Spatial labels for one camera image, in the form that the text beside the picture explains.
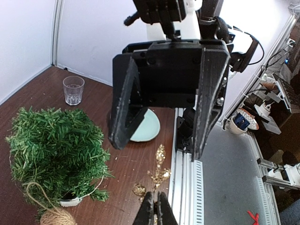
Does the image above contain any light green floral plate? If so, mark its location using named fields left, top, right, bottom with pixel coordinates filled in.
left=130, top=109, right=160, bottom=142

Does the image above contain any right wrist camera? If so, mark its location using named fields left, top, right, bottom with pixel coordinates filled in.
left=133, top=0, right=186, bottom=24

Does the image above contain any aluminium front rail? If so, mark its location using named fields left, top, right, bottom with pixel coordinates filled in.
left=168, top=108, right=204, bottom=225

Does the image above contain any small green christmas tree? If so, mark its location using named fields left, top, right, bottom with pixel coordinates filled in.
left=6, top=107, right=111, bottom=207

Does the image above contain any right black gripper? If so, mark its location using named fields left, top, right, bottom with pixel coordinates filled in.
left=108, top=39, right=230, bottom=161

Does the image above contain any white tree pot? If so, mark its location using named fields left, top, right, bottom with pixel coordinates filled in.
left=57, top=175, right=105, bottom=208

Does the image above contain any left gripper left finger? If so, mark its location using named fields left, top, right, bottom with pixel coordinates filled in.
left=132, top=192, right=155, bottom=225

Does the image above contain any clear drinking glass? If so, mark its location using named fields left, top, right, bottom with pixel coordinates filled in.
left=63, top=75, right=85, bottom=106

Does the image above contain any white mug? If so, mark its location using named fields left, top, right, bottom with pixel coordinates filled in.
left=222, top=116, right=248, bottom=135

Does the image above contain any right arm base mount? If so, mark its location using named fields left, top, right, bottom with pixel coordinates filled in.
left=176, top=108, right=195, bottom=153

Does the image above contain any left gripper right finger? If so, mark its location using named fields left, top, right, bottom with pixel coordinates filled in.
left=156, top=192, right=178, bottom=225

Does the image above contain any twine ball ornament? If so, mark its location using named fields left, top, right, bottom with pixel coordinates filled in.
left=26, top=182, right=77, bottom=225

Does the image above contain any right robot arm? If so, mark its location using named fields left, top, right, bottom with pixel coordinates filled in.
left=108, top=0, right=259, bottom=160

